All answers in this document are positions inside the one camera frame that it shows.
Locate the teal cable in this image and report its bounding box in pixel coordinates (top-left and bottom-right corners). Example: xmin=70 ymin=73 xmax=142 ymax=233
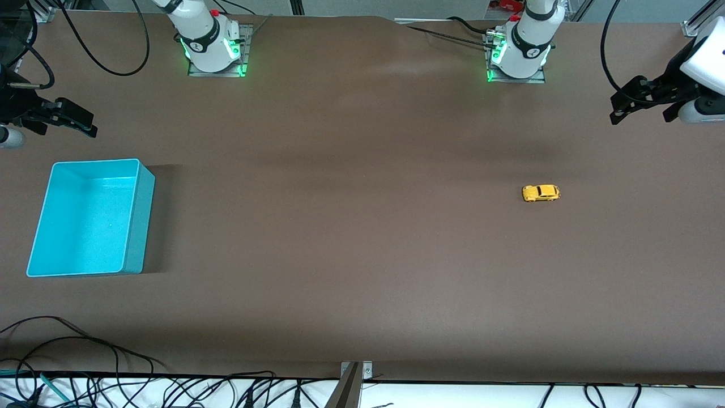
xmin=40 ymin=373 xmax=71 ymax=404

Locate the thin black base cable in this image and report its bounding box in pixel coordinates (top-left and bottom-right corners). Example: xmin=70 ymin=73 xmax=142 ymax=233
xmin=407 ymin=25 xmax=491 ymax=49

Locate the teal plastic bin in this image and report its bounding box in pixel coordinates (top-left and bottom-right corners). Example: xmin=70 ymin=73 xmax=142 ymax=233
xmin=26 ymin=158 xmax=156 ymax=278

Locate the black camera cable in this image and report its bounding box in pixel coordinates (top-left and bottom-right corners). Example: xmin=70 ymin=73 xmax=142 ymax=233
xmin=11 ymin=0 xmax=56 ymax=90

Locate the metal table edge bracket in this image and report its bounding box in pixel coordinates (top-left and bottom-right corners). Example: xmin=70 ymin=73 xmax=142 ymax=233
xmin=324 ymin=360 xmax=374 ymax=408

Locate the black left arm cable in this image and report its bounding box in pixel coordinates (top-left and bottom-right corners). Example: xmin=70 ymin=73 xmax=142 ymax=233
xmin=600 ymin=0 xmax=652 ymax=105

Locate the dark side panel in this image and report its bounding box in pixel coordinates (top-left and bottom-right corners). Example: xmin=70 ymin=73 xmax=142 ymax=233
xmin=0 ymin=8 xmax=36 ymax=67

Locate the yellow beetle toy car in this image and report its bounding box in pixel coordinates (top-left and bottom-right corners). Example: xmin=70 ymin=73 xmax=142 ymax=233
xmin=522 ymin=184 xmax=561 ymax=203

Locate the brown table mat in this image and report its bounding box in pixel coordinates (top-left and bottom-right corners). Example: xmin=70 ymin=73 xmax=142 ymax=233
xmin=0 ymin=10 xmax=725 ymax=386

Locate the aluminium frame profile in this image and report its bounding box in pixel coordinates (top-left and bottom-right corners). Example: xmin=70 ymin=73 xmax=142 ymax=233
xmin=31 ymin=0 xmax=74 ymax=23
xmin=683 ymin=0 xmax=725 ymax=37

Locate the thick black base cable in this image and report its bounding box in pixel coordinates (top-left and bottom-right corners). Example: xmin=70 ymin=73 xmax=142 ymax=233
xmin=446 ymin=16 xmax=496 ymax=35

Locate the black loose cable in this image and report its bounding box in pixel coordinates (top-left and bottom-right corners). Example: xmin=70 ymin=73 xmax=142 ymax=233
xmin=0 ymin=316 xmax=120 ymax=386
xmin=0 ymin=337 xmax=168 ymax=375

